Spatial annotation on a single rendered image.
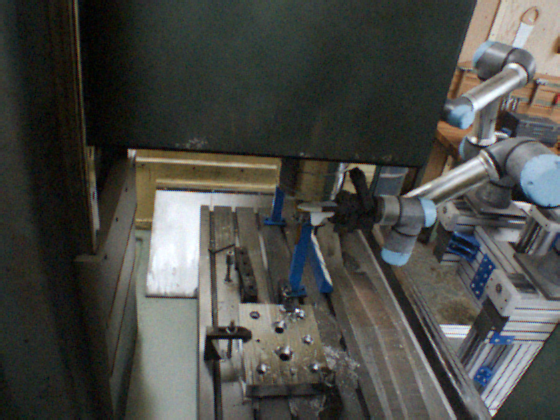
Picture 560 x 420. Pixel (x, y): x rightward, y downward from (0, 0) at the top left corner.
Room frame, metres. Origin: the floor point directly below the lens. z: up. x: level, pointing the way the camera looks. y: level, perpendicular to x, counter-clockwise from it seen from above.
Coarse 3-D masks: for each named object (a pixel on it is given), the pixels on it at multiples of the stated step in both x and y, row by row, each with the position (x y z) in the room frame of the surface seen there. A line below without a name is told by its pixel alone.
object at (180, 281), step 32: (160, 192) 1.77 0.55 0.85; (192, 192) 1.81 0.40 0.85; (224, 192) 1.84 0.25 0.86; (256, 192) 1.88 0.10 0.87; (160, 224) 1.61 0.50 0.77; (192, 224) 1.65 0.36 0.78; (160, 256) 1.47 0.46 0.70; (192, 256) 1.50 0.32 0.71; (160, 288) 1.33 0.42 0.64; (192, 288) 1.36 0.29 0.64
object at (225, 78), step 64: (128, 0) 0.69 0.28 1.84; (192, 0) 0.71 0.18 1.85; (256, 0) 0.73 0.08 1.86; (320, 0) 0.76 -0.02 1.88; (384, 0) 0.78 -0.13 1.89; (448, 0) 0.80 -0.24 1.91; (128, 64) 0.69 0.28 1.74; (192, 64) 0.71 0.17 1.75; (256, 64) 0.74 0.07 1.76; (320, 64) 0.76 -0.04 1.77; (384, 64) 0.78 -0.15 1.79; (448, 64) 0.81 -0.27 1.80; (128, 128) 0.69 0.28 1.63; (192, 128) 0.71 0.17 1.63; (256, 128) 0.74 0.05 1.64; (320, 128) 0.76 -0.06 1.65; (384, 128) 0.79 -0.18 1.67
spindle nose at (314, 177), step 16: (288, 160) 0.84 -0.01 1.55; (304, 160) 0.82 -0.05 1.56; (288, 176) 0.83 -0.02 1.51; (304, 176) 0.82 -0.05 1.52; (320, 176) 0.82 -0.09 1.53; (336, 176) 0.83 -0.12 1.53; (288, 192) 0.83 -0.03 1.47; (304, 192) 0.82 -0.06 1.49; (320, 192) 0.82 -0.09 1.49; (336, 192) 0.84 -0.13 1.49
